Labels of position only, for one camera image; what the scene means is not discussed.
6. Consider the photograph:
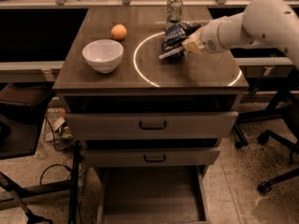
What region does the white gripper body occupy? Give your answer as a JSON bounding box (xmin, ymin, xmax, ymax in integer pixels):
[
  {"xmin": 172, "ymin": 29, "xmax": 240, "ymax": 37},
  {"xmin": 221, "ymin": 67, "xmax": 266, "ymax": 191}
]
[{"xmin": 200, "ymin": 18, "xmax": 227, "ymax": 53}]

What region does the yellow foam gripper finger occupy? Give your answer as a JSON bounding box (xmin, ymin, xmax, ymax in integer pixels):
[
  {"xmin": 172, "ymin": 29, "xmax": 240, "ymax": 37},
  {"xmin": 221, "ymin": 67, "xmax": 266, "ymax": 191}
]
[
  {"xmin": 182, "ymin": 37, "xmax": 205, "ymax": 53},
  {"xmin": 189, "ymin": 27, "xmax": 204, "ymax": 39}
]

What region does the blue chip bag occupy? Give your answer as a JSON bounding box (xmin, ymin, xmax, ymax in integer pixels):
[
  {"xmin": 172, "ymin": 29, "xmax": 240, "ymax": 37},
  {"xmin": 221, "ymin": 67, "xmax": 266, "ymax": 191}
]
[{"xmin": 159, "ymin": 21, "xmax": 202, "ymax": 59}]

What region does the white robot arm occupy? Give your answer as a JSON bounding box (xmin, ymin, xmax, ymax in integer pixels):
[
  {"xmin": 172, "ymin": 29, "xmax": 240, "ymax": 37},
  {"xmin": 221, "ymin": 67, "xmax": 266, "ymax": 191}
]
[{"xmin": 182, "ymin": 0, "xmax": 299, "ymax": 67}]

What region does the top drawer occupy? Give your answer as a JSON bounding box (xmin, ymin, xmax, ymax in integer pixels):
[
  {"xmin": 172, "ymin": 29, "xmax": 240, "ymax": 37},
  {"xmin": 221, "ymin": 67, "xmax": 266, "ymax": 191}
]
[{"xmin": 66, "ymin": 111, "xmax": 237, "ymax": 140}]

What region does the drawer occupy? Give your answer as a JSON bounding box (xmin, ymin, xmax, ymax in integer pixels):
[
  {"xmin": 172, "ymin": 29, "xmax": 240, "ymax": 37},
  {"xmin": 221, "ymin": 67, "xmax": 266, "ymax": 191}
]
[
  {"xmin": 66, "ymin": 111, "xmax": 237, "ymax": 140},
  {"xmin": 96, "ymin": 166, "xmax": 210, "ymax": 224},
  {"xmin": 81, "ymin": 147, "xmax": 220, "ymax": 168}
]

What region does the grey drawer cabinet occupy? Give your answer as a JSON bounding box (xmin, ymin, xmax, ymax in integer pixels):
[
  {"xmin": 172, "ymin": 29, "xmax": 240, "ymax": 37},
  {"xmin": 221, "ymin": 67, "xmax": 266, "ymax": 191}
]
[{"xmin": 51, "ymin": 6, "xmax": 249, "ymax": 224}]

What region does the middle drawer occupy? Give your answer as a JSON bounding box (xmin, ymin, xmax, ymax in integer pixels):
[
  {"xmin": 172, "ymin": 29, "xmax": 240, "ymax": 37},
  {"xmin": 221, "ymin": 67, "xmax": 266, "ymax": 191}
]
[{"xmin": 81, "ymin": 147, "xmax": 220, "ymax": 168}]

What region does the bottom drawer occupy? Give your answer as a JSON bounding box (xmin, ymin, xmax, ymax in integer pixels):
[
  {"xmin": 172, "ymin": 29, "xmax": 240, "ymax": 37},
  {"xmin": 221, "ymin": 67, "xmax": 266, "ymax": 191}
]
[{"xmin": 96, "ymin": 166, "xmax": 210, "ymax": 224}]

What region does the green soda can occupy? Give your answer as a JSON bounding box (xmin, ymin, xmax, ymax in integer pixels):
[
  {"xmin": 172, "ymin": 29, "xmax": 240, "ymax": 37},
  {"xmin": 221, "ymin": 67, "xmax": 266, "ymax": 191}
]
[{"xmin": 166, "ymin": 0, "xmax": 183, "ymax": 23}]

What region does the orange fruit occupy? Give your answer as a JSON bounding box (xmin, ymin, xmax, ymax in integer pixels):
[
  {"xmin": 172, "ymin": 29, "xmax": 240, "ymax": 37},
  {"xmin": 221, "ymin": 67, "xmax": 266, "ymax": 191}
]
[{"xmin": 111, "ymin": 24, "xmax": 127, "ymax": 40}]

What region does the white bowl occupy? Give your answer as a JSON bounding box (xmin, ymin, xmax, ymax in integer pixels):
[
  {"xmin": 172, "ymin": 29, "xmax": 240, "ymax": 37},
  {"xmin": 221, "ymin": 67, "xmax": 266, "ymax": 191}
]
[{"xmin": 82, "ymin": 39, "xmax": 124, "ymax": 74}]

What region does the black office chair right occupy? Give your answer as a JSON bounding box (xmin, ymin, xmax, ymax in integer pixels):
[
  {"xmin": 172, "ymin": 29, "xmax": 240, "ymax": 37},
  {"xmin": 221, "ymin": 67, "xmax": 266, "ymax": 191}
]
[{"xmin": 233, "ymin": 65, "xmax": 299, "ymax": 195}]

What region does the black office chair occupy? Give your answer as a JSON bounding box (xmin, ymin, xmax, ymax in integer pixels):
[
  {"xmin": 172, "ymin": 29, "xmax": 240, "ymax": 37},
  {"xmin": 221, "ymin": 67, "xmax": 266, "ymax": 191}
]
[
  {"xmin": 0, "ymin": 83, "xmax": 79, "ymax": 224},
  {"xmin": 233, "ymin": 65, "xmax": 299, "ymax": 195}
]

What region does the black office chair left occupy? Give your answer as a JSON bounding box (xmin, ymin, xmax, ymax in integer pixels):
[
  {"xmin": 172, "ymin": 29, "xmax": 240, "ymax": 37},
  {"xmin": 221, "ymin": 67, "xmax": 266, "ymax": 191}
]
[{"xmin": 0, "ymin": 83, "xmax": 79, "ymax": 224}]

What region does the wire basket with trash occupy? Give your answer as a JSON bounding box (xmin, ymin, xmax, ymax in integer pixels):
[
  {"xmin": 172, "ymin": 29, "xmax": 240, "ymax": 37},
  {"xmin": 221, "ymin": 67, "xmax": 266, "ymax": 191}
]
[{"xmin": 43, "ymin": 107, "xmax": 76, "ymax": 151}]

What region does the black floor cable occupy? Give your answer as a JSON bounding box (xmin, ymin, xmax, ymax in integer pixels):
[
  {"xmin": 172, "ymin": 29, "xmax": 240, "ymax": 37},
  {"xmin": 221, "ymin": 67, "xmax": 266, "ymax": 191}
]
[{"xmin": 38, "ymin": 163, "xmax": 73, "ymax": 187}]

